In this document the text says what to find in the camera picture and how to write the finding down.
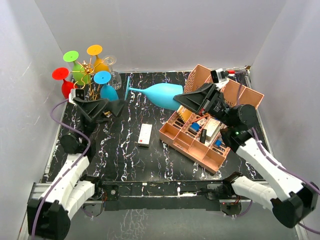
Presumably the gold wire glass rack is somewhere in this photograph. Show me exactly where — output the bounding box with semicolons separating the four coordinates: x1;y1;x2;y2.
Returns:
71;61;100;100

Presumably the blue small item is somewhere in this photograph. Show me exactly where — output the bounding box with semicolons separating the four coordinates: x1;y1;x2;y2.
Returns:
188;122;201;135

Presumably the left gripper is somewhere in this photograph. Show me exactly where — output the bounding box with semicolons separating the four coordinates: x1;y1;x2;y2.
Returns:
73;98;126;142

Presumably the green wine glass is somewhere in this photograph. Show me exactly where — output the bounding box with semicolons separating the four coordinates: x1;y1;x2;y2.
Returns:
63;50;90;87

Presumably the pink desk organizer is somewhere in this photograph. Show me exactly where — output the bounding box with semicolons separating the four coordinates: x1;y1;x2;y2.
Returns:
159;64;264;173

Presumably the white card box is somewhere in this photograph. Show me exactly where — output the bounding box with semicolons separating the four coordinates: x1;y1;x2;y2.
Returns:
204;118;222;147

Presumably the orange wine glass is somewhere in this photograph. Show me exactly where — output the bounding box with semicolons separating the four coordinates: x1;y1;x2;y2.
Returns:
87;44;110;74

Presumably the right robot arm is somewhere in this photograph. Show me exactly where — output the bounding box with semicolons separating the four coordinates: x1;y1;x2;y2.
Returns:
174;83;320;228

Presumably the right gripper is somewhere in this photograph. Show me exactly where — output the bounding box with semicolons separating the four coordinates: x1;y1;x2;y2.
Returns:
173;82;234;127

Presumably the blue wine glass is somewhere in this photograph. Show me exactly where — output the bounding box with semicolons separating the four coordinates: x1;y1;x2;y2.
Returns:
124;76;184;111
93;70;119;101

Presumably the clear wine glass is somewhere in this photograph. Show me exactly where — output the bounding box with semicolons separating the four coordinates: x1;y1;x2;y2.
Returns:
103;55;122;90

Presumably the white small box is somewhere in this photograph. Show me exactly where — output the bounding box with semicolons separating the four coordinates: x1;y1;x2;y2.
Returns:
137;123;153;147

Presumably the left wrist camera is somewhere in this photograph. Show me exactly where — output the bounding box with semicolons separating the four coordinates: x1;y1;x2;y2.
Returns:
68;88;85;105

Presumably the black front base bar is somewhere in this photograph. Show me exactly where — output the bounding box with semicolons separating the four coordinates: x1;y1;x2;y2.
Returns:
79;174;253;213

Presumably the yellow spiral notebook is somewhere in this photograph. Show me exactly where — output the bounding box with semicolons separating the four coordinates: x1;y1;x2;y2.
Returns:
177;109;192;123

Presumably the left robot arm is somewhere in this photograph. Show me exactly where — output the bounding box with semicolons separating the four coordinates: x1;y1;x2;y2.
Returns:
27;97;125;240

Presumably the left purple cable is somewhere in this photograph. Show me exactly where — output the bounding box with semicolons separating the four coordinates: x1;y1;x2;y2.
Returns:
30;99;91;238

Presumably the red wine glass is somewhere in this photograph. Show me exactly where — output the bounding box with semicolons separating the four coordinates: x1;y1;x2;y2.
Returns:
51;67;77;99

